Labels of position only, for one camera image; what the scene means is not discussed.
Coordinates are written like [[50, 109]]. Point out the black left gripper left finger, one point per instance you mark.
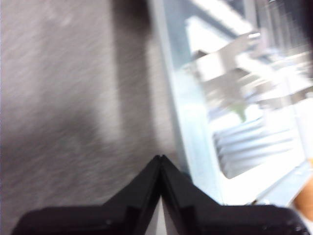
[[110, 220]]

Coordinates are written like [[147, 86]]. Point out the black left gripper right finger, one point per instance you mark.
[[220, 220]]

